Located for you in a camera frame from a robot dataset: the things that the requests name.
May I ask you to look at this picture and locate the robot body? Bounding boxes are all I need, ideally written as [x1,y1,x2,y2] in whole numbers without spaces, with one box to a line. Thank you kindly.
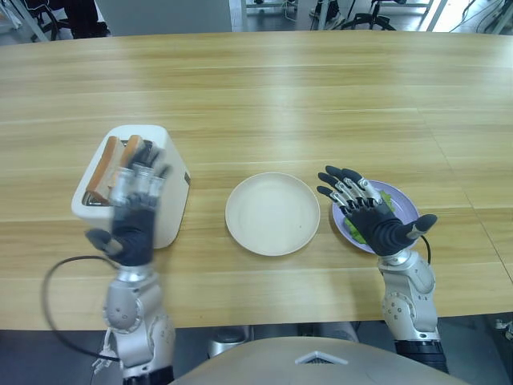
[168,336,471,385]

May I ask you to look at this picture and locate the cream plate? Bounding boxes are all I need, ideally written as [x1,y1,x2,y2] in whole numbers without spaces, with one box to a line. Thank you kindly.
[224,172,321,257]

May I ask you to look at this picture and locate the bread slice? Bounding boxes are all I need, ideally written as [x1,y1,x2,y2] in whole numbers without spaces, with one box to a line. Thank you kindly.
[87,136,123,202]
[119,134,144,172]

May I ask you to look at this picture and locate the black cable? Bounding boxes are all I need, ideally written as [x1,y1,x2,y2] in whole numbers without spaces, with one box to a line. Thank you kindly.
[41,255,122,363]
[419,235,433,265]

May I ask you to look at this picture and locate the purple plate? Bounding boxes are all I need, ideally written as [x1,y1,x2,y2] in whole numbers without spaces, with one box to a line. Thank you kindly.
[329,179,421,255]

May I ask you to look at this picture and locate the cream toaster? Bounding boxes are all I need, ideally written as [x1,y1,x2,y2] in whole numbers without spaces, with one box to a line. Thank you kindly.
[71,124,192,250]

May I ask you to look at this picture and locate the green lettuce leaf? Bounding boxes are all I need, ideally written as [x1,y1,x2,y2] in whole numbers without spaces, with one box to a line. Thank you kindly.
[343,191,398,246]

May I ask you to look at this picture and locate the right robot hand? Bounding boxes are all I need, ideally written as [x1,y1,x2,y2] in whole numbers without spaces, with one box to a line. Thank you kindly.
[316,164,438,257]

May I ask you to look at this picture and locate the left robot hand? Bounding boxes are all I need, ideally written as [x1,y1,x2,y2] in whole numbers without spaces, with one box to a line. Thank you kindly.
[85,142,175,269]

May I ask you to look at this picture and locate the black office chair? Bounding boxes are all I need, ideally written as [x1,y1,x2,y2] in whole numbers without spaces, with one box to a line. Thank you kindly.
[339,0,398,31]

